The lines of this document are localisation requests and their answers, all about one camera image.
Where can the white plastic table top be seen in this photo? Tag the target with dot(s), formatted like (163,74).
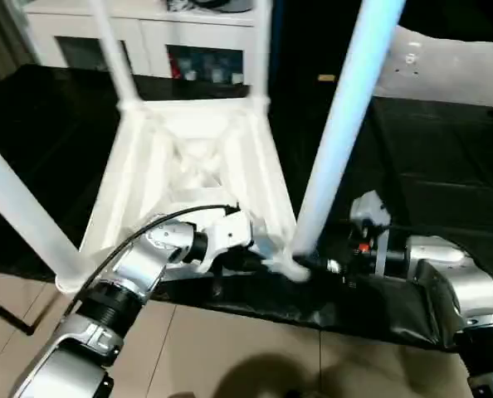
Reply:
(118,174)

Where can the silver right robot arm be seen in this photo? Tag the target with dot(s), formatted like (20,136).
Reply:
(458,282)

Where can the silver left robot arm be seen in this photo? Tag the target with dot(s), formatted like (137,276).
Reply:
(138,265)

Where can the black work mat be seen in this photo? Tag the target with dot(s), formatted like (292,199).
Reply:
(437,166)

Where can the grey printed pillow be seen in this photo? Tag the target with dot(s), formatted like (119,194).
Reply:
(450,70)

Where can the black sofa with gold label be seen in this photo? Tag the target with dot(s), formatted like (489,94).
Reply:
(304,41)

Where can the black plastic packet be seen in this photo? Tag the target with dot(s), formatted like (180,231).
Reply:
(176,5)

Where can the white cabinet with glass doors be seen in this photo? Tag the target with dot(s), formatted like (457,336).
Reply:
(64,25)

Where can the grey window curtain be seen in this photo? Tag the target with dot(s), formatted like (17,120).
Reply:
(1,41)

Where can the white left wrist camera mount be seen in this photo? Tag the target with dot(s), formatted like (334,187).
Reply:
(230,232)

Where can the black metal frame bar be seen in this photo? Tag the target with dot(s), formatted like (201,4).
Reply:
(6,313)

